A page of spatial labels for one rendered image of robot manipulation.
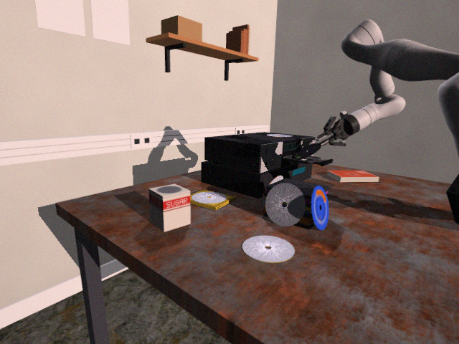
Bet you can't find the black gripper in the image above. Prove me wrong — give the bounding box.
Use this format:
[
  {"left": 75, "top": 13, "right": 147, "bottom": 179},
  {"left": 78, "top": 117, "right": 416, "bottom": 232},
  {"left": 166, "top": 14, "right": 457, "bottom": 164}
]
[{"left": 316, "top": 115, "right": 360, "bottom": 146}]

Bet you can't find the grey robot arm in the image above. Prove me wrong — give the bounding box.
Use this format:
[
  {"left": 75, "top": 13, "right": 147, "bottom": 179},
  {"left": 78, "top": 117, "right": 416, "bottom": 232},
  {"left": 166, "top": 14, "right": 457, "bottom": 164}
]
[{"left": 341, "top": 19, "right": 459, "bottom": 159}]

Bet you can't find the red paperback book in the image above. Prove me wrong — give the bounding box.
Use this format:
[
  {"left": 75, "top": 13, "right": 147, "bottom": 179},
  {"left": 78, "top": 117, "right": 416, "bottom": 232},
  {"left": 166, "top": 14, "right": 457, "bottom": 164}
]
[{"left": 327, "top": 171, "right": 379, "bottom": 182}]

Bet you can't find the blue cd with orange mark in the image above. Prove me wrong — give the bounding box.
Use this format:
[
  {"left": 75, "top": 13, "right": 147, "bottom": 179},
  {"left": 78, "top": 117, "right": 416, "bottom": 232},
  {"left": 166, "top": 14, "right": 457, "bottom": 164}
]
[{"left": 311, "top": 186, "right": 329, "bottom": 230}]

